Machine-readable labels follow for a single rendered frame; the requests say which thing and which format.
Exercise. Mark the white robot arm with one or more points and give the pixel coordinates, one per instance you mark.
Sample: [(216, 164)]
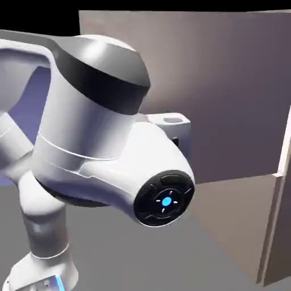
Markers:
[(91, 136)]

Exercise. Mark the grey-brown cabinet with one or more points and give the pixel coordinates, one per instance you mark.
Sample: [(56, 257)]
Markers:
[(227, 91)]

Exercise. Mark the cabinet door front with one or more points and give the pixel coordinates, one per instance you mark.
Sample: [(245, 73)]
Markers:
[(286, 150), (278, 250)]

